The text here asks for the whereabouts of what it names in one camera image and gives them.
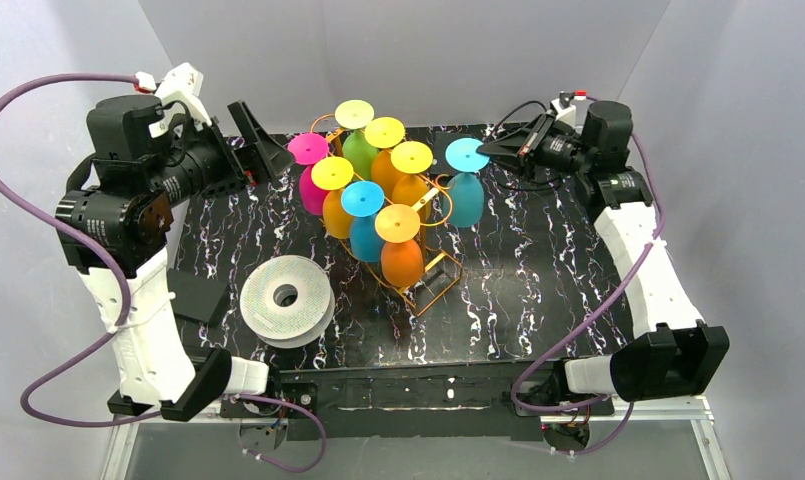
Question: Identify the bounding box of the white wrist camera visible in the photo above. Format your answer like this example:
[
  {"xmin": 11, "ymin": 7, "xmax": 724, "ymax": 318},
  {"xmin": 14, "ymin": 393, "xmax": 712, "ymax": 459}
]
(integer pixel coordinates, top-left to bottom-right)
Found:
[
  {"xmin": 550, "ymin": 90, "xmax": 587, "ymax": 128},
  {"xmin": 134, "ymin": 62, "xmax": 212, "ymax": 138}
]

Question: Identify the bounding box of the black power adapter box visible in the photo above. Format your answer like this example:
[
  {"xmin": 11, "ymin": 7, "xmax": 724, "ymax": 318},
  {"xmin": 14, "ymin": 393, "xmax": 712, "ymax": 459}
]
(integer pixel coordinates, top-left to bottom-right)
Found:
[{"xmin": 432, "ymin": 132, "xmax": 459, "ymax": 175}]

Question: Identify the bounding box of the yellow-orange wine glass front left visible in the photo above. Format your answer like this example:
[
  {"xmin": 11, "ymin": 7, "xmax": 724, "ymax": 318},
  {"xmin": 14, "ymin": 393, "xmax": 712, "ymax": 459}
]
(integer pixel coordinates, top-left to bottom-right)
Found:
[{"xmin": 311, "ymin": 156, "xmax": 354, "ymax": 240}]

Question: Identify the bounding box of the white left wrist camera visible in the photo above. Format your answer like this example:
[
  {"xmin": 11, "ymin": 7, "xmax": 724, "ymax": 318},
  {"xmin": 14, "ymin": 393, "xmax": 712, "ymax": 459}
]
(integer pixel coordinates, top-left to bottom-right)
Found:
[{"xmin": 134, "ymin": 62, "xmax": 212, "ymax": 138}]

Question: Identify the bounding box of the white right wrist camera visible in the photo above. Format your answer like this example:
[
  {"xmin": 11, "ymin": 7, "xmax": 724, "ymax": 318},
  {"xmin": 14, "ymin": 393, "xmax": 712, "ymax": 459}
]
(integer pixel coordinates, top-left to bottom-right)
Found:
[{"xmin": 550, "ymin": 90, "xmax": 587, "ymax": 128}]

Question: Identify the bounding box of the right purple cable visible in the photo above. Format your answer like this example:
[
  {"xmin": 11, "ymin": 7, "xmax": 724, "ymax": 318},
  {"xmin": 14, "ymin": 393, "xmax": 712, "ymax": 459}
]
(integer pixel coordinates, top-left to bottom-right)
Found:
[{"xmin": 509, "ymin": 95, "xmax": 668, "ymax": 458}]

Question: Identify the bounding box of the teal wine glass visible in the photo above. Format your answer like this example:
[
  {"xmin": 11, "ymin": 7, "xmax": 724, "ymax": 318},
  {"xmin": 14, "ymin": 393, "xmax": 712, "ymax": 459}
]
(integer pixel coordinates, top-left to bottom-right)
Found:
[{"xmin": 444, "ymin": 135, "xmax": 489, "ymax": 228}]

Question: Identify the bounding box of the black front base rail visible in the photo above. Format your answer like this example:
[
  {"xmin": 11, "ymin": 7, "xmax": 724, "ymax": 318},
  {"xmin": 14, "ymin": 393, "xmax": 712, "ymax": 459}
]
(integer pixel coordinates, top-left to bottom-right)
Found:
[{"xmin": 219, "ymin": 360, "xmax": 615, "ymax": 442}]

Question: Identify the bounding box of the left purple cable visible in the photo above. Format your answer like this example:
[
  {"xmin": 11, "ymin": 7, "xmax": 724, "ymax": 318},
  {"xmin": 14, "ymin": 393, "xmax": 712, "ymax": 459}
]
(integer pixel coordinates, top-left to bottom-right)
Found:
[{"xmin": 0, "ymin": 72, "xmax": 328, "ymax": 474}]

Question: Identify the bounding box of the gold wire glass rack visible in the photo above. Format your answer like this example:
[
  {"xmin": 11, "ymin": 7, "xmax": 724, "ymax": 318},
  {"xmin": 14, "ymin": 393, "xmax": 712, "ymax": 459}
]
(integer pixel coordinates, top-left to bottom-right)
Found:
[{"xmin": 325, "ymin": 125, "xmax": 463, "ymax": 316}]

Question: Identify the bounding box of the magenta wine glass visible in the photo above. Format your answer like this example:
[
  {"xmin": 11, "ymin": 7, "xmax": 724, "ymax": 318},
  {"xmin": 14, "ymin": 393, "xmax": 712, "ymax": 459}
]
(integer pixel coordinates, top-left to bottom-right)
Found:
[{"xmin": 287, "ymin": 132, "xmax": 329, "ymax": 216}]

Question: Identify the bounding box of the purple cable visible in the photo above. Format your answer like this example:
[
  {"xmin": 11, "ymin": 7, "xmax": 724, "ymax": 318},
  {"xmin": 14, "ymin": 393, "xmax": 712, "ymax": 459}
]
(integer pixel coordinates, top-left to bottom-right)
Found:
[
  {"xmin": 509, "ymin": 95, "xmax": 668, "ymax": 458},
  {"xmin": 0, "ymin": 72, "xmax": 328, "ymax": 474}
]

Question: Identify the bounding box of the yellow-orange wine glass right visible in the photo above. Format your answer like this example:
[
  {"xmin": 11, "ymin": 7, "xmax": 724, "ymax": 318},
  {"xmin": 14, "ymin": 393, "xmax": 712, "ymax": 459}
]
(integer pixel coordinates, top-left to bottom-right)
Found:
[{"xmin": 390, "ymin": 141, "xmax": 433, "ymax": 207}]

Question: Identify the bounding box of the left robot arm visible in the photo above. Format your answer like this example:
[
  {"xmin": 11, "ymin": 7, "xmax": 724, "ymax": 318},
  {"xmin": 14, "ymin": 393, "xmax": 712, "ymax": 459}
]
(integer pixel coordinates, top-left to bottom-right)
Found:
[{"xmin": 55, "ymin": 95, "xmax": 294, "ymax": 421}]

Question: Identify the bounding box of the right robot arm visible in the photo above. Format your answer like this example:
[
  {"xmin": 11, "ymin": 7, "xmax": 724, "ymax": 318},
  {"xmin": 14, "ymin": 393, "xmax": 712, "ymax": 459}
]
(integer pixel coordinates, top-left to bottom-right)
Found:
[{"xmin": 477, "ymin": 94, "xmax": 730, "ymax": 412}]

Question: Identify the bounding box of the blue wine glass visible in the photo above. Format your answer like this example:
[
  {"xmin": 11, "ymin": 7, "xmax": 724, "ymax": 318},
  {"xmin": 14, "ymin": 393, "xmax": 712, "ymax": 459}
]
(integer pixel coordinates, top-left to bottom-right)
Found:
[{"xmin": 341, "ymin": 180, "xmax": 385, "ymax": 263}]

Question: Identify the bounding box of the orange wine glass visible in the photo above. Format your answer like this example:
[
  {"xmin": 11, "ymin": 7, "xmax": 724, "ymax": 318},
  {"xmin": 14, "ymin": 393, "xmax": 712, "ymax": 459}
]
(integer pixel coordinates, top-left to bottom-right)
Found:
[{"xmin": 375, "ymin": 204, "xmax": 425, "ymax": 288}]

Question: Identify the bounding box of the white perforated filament spool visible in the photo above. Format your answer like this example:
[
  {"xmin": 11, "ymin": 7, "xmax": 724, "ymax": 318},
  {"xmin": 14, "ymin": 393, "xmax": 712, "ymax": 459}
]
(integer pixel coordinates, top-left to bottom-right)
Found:
[{"xmin": 239, "ymin": 255, "xmax": 335, "ymax": 349}]

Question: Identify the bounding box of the yellow-orange wine glass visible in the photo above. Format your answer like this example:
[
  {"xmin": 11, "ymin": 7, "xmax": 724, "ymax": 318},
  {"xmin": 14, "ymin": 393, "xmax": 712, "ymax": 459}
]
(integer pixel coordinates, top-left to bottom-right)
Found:
[
  {"xmin": 364, "ymin": 116, "xmax": 406, "ymax": 199},
  {"xmin": 390, "ymin": 141, "xmax": 433, "ymax": 207},
  {"xmin": 311, "ymin": 156, "xmax": 354, "ymax": 240}
]

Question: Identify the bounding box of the green wine glass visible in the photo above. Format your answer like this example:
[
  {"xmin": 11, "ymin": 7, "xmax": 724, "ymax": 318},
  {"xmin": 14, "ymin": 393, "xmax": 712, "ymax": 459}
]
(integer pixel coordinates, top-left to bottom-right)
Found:
[{"xmin": 334, "ymin": 99, "xmax": 378, "ymax": 180}]

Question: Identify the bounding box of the yellow-orange wine glass back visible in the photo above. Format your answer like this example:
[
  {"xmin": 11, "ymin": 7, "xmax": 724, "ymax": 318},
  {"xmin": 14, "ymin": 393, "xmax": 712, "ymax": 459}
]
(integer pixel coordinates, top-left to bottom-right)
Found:
[{"xmin": 364, "ymin": 116, "xmax": 406, "ymax": 199}]

